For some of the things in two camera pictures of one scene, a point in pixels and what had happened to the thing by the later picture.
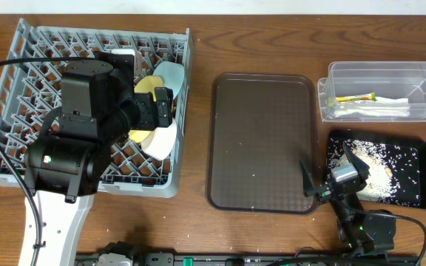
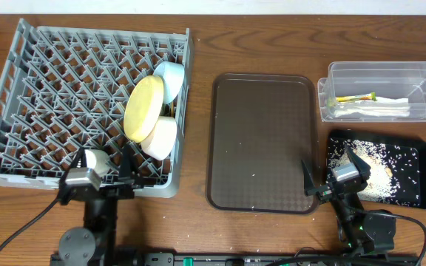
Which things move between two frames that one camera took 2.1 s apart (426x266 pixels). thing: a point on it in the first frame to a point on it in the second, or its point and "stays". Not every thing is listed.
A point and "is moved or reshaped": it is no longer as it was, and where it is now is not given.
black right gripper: [362, 167] stays
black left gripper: [162, 106] to [114, 193]
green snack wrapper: [370, 97] stays
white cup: [137, 59] is moved or reshaped
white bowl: [160, 142] stays
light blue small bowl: [173, 74] stays
